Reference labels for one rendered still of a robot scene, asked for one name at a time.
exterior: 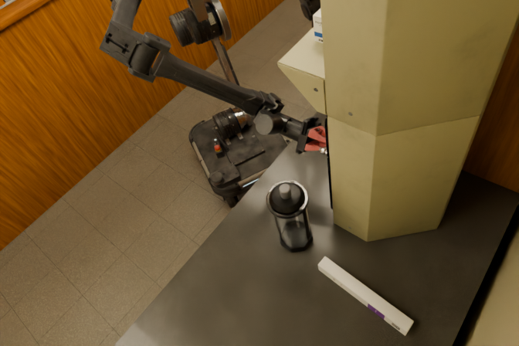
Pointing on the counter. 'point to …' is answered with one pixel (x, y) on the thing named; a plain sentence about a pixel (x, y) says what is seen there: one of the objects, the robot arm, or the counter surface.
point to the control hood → (307, 70)
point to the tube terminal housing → (409, 91)
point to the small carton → (317, 26)
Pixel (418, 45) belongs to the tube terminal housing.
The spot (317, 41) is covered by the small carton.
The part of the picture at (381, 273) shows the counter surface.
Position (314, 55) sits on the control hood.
